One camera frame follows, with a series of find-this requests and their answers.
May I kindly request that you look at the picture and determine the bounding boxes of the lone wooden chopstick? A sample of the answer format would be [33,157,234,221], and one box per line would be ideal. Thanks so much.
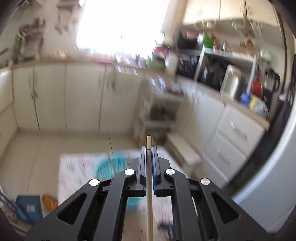
[146,136,153,241]

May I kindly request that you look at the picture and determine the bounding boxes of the cream lower kitchen cabinets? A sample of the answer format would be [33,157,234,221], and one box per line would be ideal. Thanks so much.
[1,62,270,186]

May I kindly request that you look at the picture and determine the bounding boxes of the teal perforated plastic basket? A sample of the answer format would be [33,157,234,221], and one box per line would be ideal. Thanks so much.
[93,149,146,212]

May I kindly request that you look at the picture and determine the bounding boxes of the white low stool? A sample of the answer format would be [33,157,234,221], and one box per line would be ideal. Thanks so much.
[166,133,202,175]

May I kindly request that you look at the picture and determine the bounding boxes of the white rolling shelf cart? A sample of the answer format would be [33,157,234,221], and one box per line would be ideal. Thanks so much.
[133,75,185,146]

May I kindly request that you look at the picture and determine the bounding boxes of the floral white tablecloth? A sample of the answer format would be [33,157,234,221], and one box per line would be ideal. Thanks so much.
[57,146,200,241]

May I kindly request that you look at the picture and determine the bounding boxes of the yellow patterned slipper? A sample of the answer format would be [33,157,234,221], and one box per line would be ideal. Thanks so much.
[42,194,58,212]

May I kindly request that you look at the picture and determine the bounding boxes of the green bowl on counter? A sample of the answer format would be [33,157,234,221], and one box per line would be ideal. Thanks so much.
[146,57,166,72]

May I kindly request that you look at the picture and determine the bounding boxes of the white thermos jug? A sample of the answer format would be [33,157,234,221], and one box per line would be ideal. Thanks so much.
[165,52,179,76]

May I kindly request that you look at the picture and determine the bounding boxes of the blue cardboard box on floor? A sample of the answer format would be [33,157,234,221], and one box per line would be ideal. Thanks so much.
[16,195,43,225]

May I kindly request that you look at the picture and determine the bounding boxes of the white electric water boiler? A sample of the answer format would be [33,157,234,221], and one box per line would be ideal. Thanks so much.
[220,65,245,100]

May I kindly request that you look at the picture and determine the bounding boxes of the white counter shelf rack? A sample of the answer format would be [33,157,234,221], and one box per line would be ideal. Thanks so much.
[193,47,258,93]

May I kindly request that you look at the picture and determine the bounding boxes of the wall spice rack with utensils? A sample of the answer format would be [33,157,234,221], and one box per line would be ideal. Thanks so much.
[13,17,47,62]

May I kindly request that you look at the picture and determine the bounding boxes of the cream upper wall cabinets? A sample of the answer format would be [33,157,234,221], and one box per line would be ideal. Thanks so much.
[182,0,279,28]

